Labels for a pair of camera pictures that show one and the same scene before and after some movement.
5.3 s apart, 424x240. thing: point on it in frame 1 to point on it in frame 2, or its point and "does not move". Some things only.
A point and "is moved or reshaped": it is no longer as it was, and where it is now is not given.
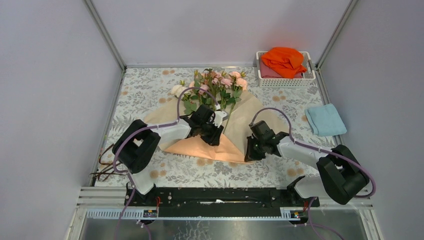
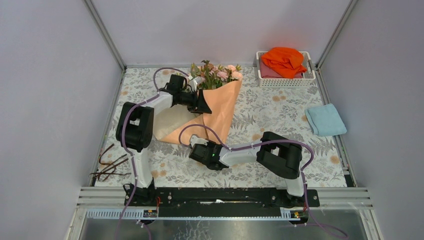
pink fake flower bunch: x=215 y=89 is moved or reshaped
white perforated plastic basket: x=307 y=81 does not move
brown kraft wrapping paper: x=231 y=147 is moved or reshaped
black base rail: x=219 y=202 does not move
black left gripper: x=213 y=138 to x=197 y=105
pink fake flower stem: x=239 y=82 to x=234 y=75
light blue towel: x=325 y=120 does not move
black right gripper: x=250 y=155 to x=210 y=143
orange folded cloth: x=287 y=61 does not move
